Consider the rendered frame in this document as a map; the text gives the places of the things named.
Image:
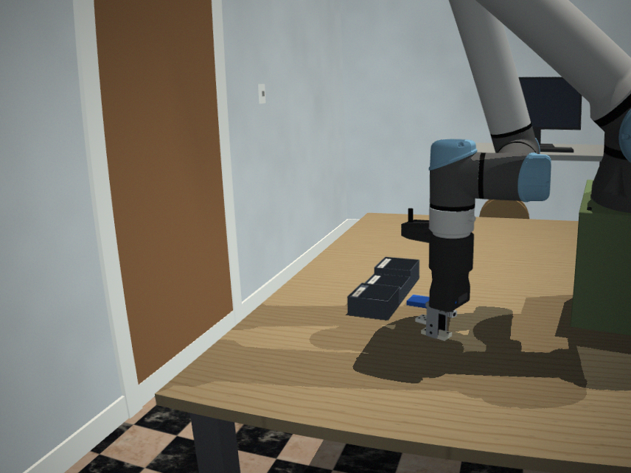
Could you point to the dark grey three-compartment bin rack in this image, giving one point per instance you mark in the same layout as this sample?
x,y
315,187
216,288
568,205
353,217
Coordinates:
x,y
381,301

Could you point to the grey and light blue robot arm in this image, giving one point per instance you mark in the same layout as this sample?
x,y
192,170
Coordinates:
x,y
578,51

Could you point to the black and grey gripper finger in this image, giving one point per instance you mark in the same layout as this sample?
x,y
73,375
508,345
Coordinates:
x,y
443,321
432,322

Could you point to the white domino tile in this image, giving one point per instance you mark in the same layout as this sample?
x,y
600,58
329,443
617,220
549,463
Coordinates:
x,y
443,335

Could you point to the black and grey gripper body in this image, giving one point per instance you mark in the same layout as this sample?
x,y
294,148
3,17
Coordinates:
x,y
451,245

